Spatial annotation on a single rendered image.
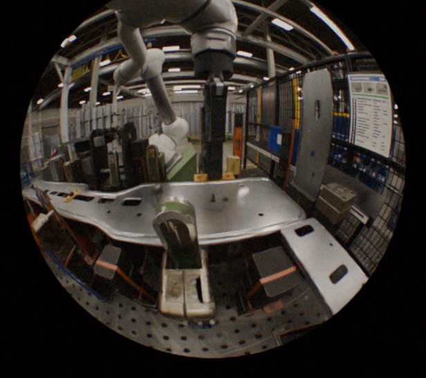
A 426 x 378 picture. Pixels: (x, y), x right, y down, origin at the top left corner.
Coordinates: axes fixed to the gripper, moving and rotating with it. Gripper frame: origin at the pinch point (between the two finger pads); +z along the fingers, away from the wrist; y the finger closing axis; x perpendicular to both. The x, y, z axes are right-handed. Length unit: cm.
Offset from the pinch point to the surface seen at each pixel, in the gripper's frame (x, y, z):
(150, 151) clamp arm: -18.1, -14.8, 1.1
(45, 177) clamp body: -103, -14, 9
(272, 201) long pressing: 13.7, 3.1, 10.0
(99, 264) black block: -21.2, 18.3, 10.9
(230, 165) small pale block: 6.5, -10.9, 5.4
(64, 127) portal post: -355, -217, -43
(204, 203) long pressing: -2.3, 0.8, 9.9
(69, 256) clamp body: -38.0, 17.8, 16.7
